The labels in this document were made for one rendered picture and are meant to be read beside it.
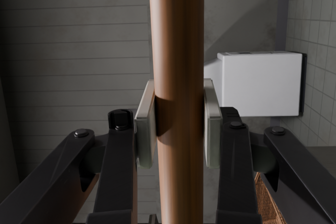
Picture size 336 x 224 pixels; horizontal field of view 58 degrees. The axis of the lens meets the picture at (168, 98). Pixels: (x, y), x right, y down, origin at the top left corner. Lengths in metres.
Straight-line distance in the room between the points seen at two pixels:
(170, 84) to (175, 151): 0.04
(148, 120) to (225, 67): 2.86
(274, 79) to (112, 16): 1.95
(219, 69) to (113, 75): 1.40
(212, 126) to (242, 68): 2.89
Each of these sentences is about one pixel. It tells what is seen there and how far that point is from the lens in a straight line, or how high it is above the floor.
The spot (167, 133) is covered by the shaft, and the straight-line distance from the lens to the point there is 0.18.
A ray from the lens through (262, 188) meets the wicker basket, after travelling 2.12.
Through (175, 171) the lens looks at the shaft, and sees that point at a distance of 0.19.
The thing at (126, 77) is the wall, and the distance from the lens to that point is 3.78.
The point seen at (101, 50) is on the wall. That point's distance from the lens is 3.79.
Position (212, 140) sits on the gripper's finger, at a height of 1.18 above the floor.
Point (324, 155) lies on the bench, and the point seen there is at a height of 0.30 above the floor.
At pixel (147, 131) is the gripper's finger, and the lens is 0.16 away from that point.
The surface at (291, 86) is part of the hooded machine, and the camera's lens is 3.18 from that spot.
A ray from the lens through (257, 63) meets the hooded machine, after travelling 3.06.
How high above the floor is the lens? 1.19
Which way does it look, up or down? 3 degrees up
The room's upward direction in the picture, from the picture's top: 91 degrees counter-clockwise
